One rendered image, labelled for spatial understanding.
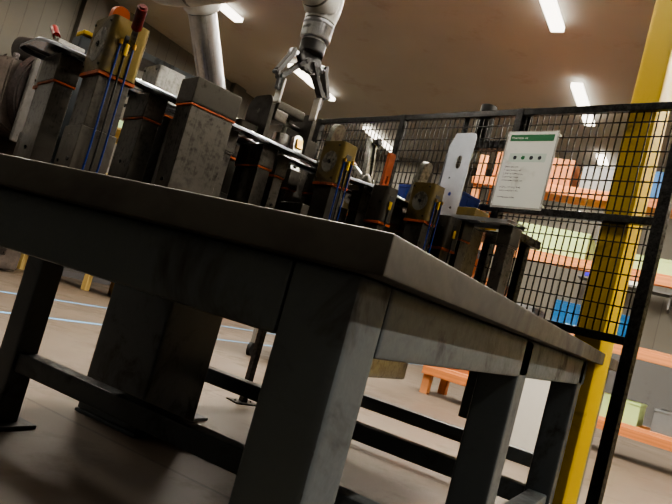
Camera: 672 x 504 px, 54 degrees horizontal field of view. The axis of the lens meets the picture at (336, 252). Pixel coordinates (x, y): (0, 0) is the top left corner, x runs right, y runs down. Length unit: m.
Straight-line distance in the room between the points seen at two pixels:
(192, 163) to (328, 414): 0.97
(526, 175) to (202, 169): 1.42
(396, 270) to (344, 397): 0.14
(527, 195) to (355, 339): 1.95
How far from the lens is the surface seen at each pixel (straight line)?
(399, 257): 0.60
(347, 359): 0.65
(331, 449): 0.67
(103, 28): 1.47
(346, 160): 1.76
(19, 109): 7.33
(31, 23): 8.96
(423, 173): 2.04
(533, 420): 4.29
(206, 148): 1.54
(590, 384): 2.33
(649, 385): 11.33
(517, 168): 2.62
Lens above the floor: 0.63
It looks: 4 degrees up
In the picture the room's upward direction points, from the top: 15 degrees clockwise
